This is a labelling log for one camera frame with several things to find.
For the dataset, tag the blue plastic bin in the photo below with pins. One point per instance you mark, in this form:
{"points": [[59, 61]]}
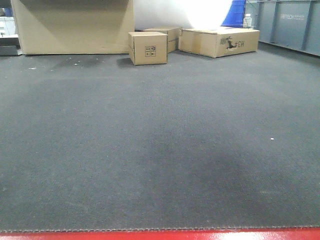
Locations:
{"points": [[235, 15]]}

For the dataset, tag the grey metal partition panel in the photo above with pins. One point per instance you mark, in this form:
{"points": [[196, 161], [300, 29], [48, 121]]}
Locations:
{"points": [[291, 24]]}

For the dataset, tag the wide flat cardboard box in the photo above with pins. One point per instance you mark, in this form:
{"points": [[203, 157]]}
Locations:
{"points": [[221, 42]]}

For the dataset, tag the dark grey carpet mat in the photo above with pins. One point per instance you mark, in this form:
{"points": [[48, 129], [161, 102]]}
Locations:
{"points": [[93, 142]]}

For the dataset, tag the middle rear cardboard box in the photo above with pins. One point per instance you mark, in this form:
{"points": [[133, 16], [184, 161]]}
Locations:
{"points": [[172, 35]]}

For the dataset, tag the small cardboard box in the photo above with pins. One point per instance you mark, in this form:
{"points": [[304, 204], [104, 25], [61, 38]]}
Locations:
{"points": [[148, 47]]}

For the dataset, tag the large cardboard box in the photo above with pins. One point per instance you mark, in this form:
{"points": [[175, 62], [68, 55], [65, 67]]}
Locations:
{"points": [[58, 27]]}

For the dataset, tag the red table edge strip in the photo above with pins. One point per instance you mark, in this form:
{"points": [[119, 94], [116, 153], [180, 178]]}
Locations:
{"points": [[304, 233]]}

